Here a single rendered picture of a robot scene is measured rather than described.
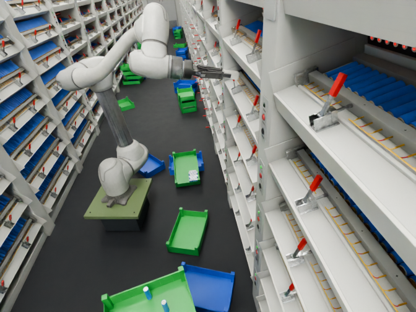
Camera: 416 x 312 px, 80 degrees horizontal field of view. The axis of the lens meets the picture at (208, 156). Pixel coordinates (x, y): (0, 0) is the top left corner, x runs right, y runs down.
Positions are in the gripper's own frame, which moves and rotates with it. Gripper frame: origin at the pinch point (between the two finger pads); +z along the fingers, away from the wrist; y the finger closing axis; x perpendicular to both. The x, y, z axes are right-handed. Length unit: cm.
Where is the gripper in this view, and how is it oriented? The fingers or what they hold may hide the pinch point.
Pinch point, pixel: (230, 74)
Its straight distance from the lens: 112.0
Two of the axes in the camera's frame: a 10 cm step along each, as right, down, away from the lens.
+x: 1.5, -8.2, -5.5
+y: 1.2, 5.6, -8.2
